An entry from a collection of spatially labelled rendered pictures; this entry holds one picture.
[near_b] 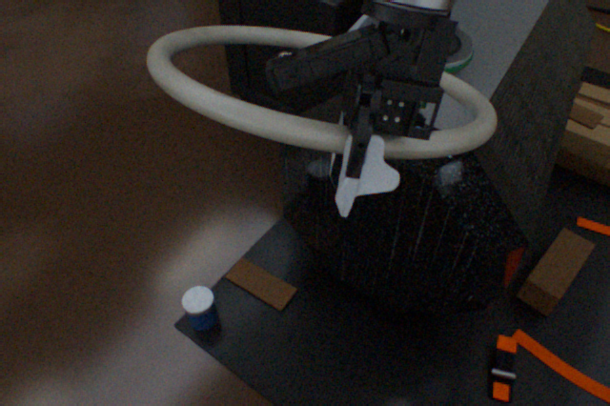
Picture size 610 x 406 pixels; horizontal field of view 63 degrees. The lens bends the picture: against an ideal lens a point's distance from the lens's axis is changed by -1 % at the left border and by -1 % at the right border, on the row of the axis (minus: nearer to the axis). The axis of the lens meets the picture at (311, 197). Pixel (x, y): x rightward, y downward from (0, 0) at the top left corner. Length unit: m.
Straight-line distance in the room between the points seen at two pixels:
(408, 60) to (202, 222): 1.66
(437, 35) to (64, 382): 1.63
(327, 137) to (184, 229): 1.60
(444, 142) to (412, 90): 0.11
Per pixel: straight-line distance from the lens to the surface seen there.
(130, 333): 1.88
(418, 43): 0.50
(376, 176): 0.51
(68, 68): 3.11
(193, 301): 1.71
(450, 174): 1.24
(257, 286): 1.84
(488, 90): 1.39
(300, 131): 0.51
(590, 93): 2.80
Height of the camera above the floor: 1.60
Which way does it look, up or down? 49 degrees down
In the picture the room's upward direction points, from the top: straight up
